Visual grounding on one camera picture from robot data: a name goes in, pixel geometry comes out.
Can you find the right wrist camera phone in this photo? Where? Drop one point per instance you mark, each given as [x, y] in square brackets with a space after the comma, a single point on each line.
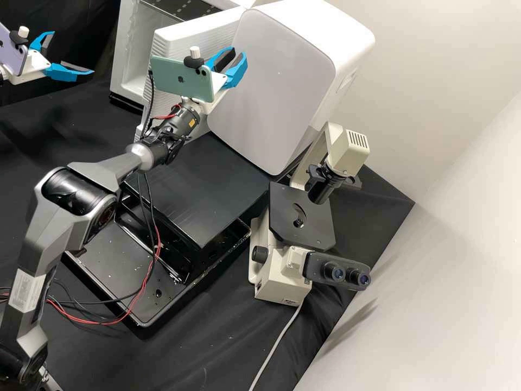
[183, 79]

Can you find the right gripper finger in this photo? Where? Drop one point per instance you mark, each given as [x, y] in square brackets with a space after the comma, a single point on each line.
[222, 59]
[239, 69]

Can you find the cream microscope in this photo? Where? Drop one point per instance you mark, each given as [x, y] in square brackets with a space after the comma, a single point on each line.
[281, 260]

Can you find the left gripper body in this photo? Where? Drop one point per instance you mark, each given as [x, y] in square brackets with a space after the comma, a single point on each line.
[34, 65]

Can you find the left wrist camera phone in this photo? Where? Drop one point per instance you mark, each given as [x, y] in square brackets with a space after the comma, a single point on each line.
[12, 53]

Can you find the black tray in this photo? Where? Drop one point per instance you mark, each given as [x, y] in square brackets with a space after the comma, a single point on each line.
[118, 260]

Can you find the black platform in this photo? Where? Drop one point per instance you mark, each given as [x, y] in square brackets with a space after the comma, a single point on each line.
[203, 195]

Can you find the white incubator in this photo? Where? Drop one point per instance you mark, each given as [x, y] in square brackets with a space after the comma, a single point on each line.
[128, 49]

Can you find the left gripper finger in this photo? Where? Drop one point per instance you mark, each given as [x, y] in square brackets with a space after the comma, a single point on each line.
[65, 71]
[40, 40]

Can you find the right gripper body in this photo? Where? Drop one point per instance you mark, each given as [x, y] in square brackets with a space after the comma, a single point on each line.
[213, 104]

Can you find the wrist camera phone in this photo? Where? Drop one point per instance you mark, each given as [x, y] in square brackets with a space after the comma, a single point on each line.
[12, 53]
[183, 79]

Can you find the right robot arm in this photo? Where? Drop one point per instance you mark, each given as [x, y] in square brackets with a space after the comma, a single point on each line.
[53, 212]

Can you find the white box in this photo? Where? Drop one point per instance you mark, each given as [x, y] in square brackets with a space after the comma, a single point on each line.
[285, 81]

